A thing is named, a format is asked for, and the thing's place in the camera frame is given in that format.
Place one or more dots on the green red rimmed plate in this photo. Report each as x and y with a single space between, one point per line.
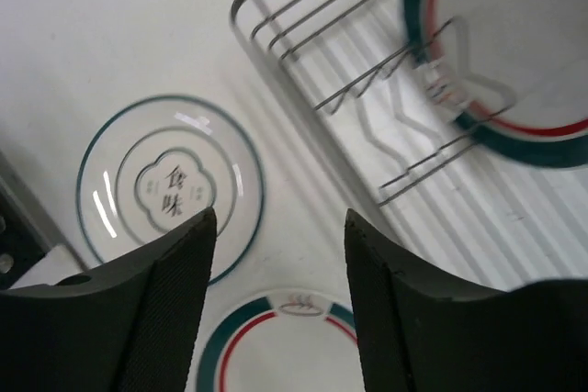
282 340
512 73

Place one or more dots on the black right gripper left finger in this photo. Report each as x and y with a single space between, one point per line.
127 325

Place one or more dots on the white plate with thin rim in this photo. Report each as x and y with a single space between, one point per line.
158 162

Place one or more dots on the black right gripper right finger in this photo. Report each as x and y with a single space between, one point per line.
420 328

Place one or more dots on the aluminium table edge rail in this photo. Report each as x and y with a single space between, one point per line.
28 232

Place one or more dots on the metal wire dish rack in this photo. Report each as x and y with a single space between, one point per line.
344 72

